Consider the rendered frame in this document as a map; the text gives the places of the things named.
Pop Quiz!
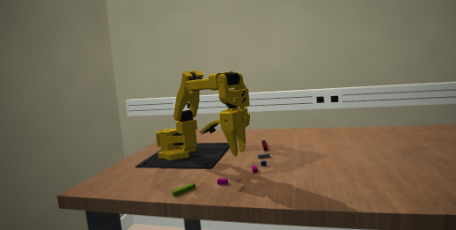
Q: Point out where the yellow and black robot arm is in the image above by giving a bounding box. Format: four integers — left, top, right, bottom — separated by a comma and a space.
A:
158, 70, 250, 160

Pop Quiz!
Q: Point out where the red rod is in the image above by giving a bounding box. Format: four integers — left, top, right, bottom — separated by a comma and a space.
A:
262, 141, 268, 151

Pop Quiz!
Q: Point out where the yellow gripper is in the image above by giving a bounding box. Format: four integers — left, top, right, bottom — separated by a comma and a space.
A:
199, 107, 250, 157

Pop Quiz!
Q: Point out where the lime green rectangular rod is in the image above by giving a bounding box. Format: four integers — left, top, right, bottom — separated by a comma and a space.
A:
173, 183, 195, 197

